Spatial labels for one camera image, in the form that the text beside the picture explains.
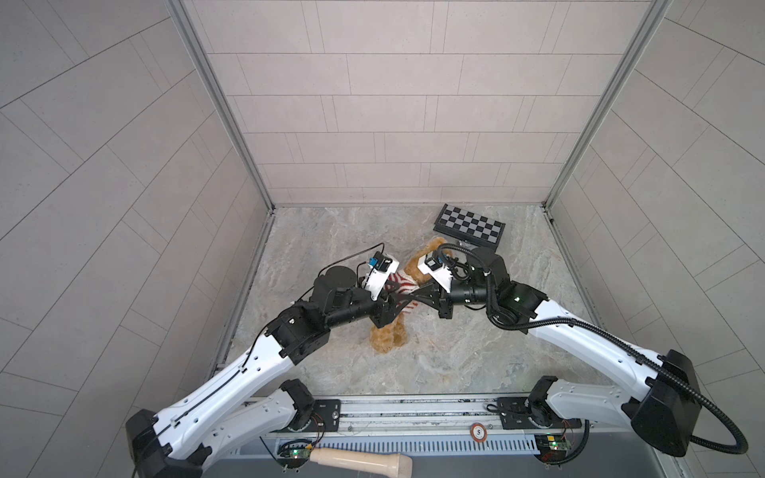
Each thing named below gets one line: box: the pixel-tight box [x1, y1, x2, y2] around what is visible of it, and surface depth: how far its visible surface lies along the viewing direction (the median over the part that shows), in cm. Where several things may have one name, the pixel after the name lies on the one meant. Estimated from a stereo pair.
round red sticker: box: [470, 422, 489, 444], surface depth 71 cm
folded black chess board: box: [433, 203, 507, 248], surface depth 109 cm
